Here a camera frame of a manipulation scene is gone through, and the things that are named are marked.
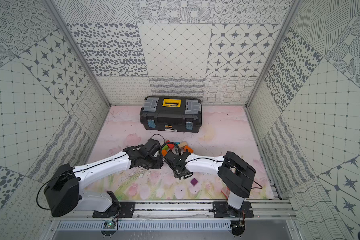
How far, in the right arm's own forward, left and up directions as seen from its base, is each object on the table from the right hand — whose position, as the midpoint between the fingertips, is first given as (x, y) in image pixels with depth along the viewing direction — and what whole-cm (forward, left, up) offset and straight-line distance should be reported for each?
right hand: (183, 171), depth 86 cm
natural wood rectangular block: (+18, +1, +1) cm, 18 cm away
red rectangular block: (+7, +6, +17) cm, 19 cm away
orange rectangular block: (+14, -4, +1) cm, 14 cm away
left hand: (0, +10, +7) cm, 12 cm away
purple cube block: (-6, -6, 0) cm, 9 cm away
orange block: (0, +8, +23) cm, 24 cm away
